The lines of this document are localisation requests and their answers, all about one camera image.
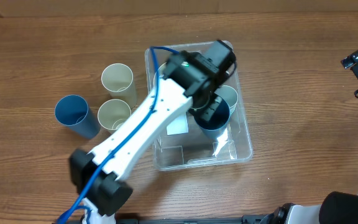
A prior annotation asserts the dark blue tall cup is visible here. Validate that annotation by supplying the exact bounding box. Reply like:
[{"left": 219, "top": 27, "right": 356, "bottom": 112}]
[
  {"left": 55, "top": 95, "right": 100, "bottom": 139},
  {"left": 195, "top": 100, "right": 231, "bottom": 139}
]

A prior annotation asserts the grey small cup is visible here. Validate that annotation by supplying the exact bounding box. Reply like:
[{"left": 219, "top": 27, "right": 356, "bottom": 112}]
[{"left": 215, "top": 85, "right": 239, "bottom": 114}]

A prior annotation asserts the beige tall cup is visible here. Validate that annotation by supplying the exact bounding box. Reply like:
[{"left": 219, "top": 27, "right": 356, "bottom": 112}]
[
  {"left": 98, "top": 99, "right": 132, "bottom": 134},
  {"left": 101, "top": 63, "right": 137, "bottom": 108}
]

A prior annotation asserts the cream bowl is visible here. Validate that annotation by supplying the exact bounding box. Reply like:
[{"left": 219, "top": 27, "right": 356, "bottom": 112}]
[{"left": 150, "top": 63, "right": 166, "bottom": 94}]

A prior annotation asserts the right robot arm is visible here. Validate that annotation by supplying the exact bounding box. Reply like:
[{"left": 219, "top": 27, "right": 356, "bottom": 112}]
[{"left": 260, "top": 50, "right": 358, "bottom": 224}]

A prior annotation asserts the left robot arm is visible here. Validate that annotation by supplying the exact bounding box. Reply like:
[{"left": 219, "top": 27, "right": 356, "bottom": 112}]
[{"left": 57, "top": 50, "right": 237, "bottom": 223}]

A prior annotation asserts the white label in bin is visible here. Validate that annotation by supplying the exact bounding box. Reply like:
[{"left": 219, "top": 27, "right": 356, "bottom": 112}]
[{"left": 166, "top": 114, "right": 189, "bottom": 136}]

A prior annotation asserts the clear plastic storage bin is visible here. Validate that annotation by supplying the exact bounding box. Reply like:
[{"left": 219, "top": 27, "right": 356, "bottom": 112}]
[{"left": 145, "top": 42, "right": 252, "bottom": 170}]

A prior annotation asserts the left blue cable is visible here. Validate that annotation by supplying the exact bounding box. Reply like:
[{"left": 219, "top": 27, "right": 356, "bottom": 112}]
[{"left": 56, "top": 45, "right": 180, "bottom": 224}]

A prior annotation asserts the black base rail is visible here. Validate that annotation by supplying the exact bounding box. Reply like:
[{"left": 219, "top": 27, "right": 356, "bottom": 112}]
[{"left": 116, "top": 214, "right": 273, "bottom": 224}]

